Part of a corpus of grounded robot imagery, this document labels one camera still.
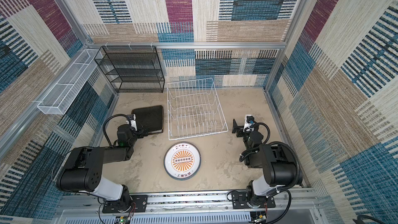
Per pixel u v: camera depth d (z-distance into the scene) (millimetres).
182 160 847
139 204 736
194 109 1060
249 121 756
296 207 742
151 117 1012
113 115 713
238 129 820
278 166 451
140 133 844
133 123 831
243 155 725
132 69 1110
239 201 728
